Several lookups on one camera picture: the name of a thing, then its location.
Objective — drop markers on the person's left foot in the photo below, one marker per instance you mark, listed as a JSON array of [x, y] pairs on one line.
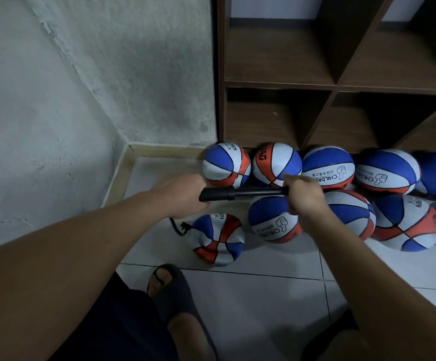
[[192, 338]]

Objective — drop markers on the brown wooden cubby shelf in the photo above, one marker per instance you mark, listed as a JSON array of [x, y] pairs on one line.
[[293, 60]]

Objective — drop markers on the person's right hand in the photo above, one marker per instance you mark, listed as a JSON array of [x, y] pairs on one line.
[[308, 200]]

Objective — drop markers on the black sandal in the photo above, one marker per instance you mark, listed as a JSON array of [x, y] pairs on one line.
[[320, 338], [180, 297]]

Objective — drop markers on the person's left hand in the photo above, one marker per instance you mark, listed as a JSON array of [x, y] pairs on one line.
[[179, 193]]

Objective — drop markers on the black hand pump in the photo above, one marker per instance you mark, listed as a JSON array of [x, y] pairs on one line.
[[218, 194]]

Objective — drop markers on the beige baseboard strip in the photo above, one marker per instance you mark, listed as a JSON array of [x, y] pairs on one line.
[[119, 176], [169, 150]]

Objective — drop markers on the person's left forearm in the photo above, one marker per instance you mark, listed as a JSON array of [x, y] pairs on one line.
[[52, 285]]

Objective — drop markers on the person's right forearm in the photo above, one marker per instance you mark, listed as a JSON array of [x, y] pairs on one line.
[[391, 297]]

